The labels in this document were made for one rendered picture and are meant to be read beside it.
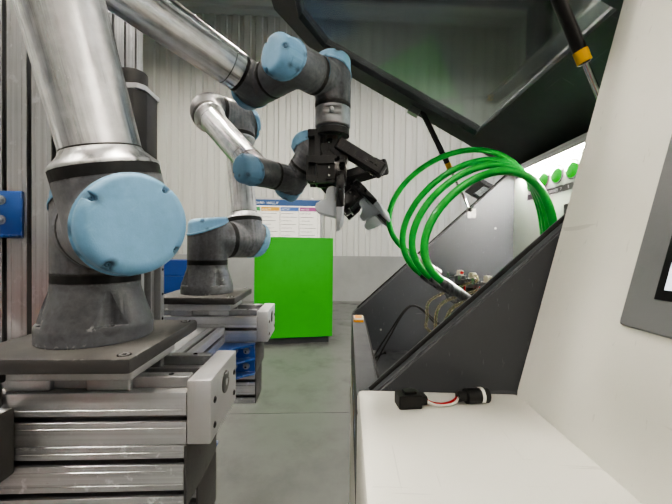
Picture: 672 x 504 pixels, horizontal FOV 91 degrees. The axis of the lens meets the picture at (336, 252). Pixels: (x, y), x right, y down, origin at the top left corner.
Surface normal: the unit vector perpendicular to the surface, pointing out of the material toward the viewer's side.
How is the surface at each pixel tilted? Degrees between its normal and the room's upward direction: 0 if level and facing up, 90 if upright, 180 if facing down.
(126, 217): 97
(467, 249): 90
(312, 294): 90
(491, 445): 0
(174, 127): 90
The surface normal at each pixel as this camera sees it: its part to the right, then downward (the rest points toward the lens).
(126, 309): 0.89, -0.29
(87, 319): 0.42, -0.29
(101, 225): 0.74, 0.15
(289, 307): 0.18, 0.01
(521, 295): -0.04, 0.01
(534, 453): 0.01, -1.00
